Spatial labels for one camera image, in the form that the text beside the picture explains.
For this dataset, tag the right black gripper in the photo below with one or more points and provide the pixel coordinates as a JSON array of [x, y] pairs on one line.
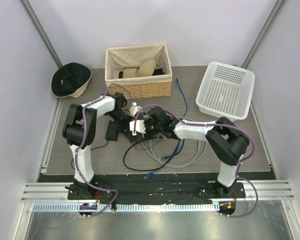
[[146, 123]]

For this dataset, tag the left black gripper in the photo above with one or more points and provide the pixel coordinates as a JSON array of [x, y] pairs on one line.
[[126, 127]]

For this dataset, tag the black network switch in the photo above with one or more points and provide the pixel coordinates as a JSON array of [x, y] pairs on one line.
[[140, 137]]

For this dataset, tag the wicker basket with liner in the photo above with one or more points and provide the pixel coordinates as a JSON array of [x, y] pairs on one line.
[[117, 59]]

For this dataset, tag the white plastic perforated basket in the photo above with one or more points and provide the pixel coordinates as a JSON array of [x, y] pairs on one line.
[[226, 91]]

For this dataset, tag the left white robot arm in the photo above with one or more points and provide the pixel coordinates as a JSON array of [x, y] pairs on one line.
[[79, 130]]

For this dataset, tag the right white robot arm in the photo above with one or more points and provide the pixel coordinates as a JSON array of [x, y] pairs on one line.
[[227, 142]]

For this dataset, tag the black power adapter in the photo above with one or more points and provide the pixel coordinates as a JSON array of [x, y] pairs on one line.
[[112, 132]]

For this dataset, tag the beige cap in basket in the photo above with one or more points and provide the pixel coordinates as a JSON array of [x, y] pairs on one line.
[[146, 69]]

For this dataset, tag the black and beige bucket hat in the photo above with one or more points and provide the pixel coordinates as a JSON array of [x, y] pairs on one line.
[[70, 80]]

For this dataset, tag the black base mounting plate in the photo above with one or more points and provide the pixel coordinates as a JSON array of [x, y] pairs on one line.
[[182, 185]]

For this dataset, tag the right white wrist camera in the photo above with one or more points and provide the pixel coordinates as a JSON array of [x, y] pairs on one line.
[[134, 109]]

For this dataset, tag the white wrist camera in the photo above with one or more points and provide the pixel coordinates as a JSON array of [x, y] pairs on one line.
[[134, 109], [137, 126]]

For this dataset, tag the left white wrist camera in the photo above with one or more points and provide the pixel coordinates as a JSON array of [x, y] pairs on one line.
[[137, 126]]

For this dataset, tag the white slotted cable duct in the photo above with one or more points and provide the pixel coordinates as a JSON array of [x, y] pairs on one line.
[[85, 207]]

